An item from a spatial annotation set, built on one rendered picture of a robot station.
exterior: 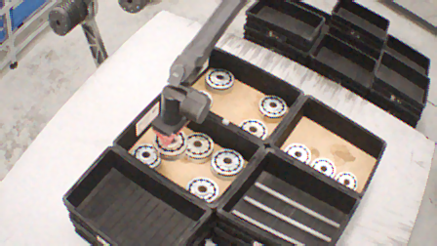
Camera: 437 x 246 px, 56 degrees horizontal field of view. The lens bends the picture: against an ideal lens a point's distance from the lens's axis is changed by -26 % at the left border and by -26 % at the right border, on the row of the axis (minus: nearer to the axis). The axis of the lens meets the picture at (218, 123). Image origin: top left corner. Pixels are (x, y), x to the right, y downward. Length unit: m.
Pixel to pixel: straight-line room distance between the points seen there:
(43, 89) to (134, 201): 1.75
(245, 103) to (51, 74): 1.75
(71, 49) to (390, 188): 2.42
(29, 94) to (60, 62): 0.36
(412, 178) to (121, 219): 1.24
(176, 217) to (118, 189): 0.21
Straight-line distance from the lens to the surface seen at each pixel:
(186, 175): 1.73
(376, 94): 2.75
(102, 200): 1.68
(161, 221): 1.63
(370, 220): 1.92
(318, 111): 1.92
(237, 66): 2.00
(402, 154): 2.20
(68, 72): 3.34
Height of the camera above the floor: 2.23
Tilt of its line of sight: 48 degrees down
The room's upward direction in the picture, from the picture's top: 8 degrees clockwise
